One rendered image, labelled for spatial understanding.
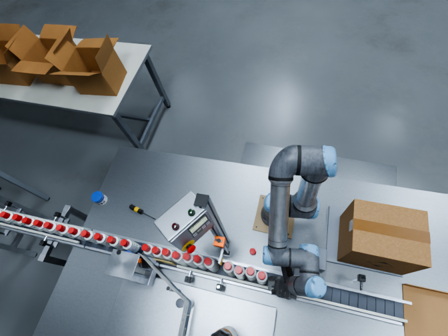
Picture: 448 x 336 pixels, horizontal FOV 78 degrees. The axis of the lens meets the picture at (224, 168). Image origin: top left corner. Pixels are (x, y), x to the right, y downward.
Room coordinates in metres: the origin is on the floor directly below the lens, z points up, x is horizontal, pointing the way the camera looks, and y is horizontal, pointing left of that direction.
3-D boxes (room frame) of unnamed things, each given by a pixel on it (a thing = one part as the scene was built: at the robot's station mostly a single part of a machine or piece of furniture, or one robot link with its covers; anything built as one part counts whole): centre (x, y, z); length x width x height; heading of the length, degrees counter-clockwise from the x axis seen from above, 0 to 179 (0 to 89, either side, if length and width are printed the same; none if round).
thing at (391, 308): (0.22, 0.13, 0.86); 1.65 x 0.08 x 0.04; 63
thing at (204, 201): (0.37, 0.10, 1.17); 0.04 x 0.04 x 0.67; 63
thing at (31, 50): (2.18, 1.12, 0.97); 0.53 x 0.45 x 0.37; 153
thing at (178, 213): (0.34, 0.19, 1.38); 0.17 x 0.10 x 0.19; 118
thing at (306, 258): (0.14, -0.22, 1.20); 0.11 x 0.11 x 0.08; 70
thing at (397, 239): (0.17, -0.62, 0.99); 0.30 x 0.24 x 0.27; 63
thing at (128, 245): (0.44, 0.57, 0.98); 0.05 x 0.05 x 0.20
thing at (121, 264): (0.32, 0.55, 1.14); 0.14 x 0.11 x 0.01; 63
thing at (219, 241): (0.27, 0.12, 1.05); 0.10 x 0.04 x 0.33; 153
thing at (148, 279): (0.33, 0.55, 1.01); 0.14 x 0.13 x 0.26; 63
